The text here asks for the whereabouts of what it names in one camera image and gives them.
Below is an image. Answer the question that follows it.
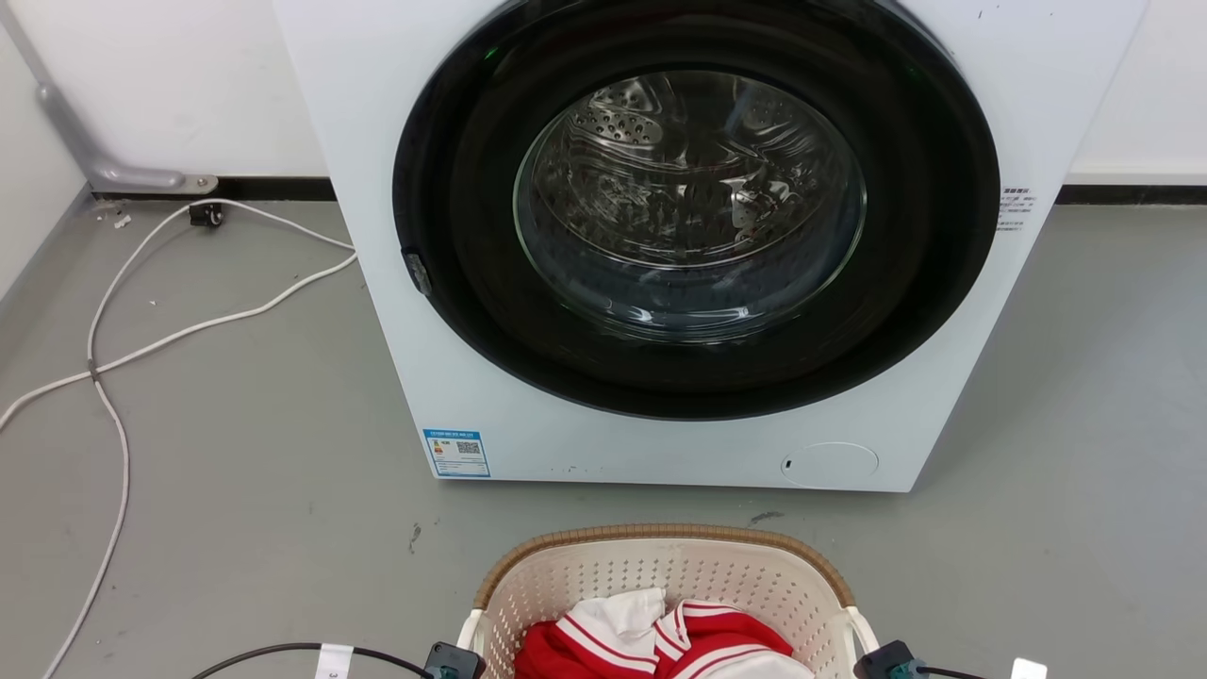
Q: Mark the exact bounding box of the white power cable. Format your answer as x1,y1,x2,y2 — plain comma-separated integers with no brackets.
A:
0,250,359,433
41,198,356,679

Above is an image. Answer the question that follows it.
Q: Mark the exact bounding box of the white basket with brown rim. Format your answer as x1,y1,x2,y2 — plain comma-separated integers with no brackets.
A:
456,523,881,679

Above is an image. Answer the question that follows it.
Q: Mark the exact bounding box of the black round washer door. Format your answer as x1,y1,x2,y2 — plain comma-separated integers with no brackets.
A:
392,0,1001,422

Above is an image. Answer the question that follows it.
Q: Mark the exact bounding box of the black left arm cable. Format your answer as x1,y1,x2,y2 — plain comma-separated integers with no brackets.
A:
191,642,435,679

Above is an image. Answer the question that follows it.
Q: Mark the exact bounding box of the small printed text sticker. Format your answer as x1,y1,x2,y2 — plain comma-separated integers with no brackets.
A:
996,186,1035,234

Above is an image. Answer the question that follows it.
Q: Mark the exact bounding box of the blue energy label sticker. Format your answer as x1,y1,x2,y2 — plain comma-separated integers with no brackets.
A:
422,428,492,479

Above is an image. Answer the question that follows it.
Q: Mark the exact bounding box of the grey metal wall bracket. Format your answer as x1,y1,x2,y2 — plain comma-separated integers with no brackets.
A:
0,0,219,195

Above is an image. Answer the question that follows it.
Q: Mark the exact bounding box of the round white filter cover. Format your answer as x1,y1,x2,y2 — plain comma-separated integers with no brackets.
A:
780,441,881,489

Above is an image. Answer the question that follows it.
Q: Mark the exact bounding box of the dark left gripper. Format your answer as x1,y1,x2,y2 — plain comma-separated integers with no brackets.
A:
422,641,488,679

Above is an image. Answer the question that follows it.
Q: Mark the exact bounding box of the grey washer door handle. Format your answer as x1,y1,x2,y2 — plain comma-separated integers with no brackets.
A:
401,247,434,298

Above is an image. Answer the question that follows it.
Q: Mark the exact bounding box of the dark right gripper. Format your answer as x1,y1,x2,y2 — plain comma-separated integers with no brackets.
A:
852,639,931,679

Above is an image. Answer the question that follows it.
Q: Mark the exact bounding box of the white front-load washing machine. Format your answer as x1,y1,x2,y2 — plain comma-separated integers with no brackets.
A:
272,0,1151,494

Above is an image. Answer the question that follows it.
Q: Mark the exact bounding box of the red white striped garment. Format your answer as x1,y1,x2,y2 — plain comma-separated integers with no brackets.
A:
513,587,818,679

